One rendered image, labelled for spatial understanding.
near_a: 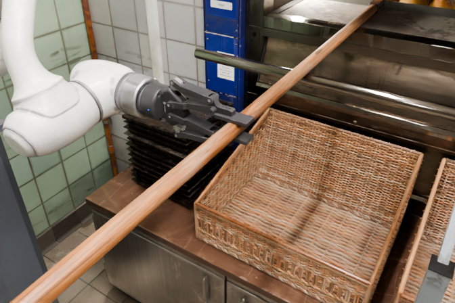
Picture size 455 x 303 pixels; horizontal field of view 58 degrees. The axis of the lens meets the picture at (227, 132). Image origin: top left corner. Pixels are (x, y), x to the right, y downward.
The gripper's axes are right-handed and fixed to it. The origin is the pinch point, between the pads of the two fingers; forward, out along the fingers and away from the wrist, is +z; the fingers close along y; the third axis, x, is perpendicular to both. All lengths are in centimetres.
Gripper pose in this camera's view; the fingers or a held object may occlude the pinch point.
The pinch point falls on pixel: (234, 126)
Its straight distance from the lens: 75.1
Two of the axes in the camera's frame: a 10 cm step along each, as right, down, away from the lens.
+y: 0.0, 8.5, 5.3
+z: 8.4, 2.8, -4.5
